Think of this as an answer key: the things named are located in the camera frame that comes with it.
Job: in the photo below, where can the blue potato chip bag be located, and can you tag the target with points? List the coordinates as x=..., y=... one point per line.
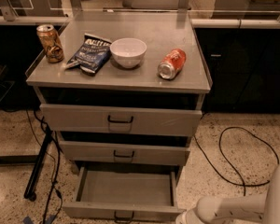
x=91, y=56

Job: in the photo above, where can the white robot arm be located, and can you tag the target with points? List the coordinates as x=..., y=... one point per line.
x=261, y=208

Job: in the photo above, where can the grey bottom drawer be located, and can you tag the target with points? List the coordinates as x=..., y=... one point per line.
x=125, y=193

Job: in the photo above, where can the grey drawer cabinet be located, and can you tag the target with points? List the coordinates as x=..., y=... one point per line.
x=129, y=91

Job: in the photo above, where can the grey drawer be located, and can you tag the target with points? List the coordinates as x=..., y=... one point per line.
x=125, y=148
x=125, y=193
x=110, y=119

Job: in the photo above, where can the black stand leg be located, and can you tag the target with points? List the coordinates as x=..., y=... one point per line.
x=29, y=193

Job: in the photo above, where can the grey middle drawer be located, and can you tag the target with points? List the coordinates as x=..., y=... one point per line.
x=125, y=148

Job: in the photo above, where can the orange soda can lying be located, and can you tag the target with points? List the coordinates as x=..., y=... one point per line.
x=172, y=64

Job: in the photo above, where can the grey top drawer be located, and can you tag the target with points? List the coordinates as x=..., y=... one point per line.
x=110, y=119

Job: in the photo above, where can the gold upright soda can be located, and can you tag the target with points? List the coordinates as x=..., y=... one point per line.
x=50, y=42

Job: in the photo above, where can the blue tape on floor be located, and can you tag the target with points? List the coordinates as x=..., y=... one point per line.
x=49, y=220

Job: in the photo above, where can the white bowl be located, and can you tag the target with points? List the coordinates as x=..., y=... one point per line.
x=128, y=52

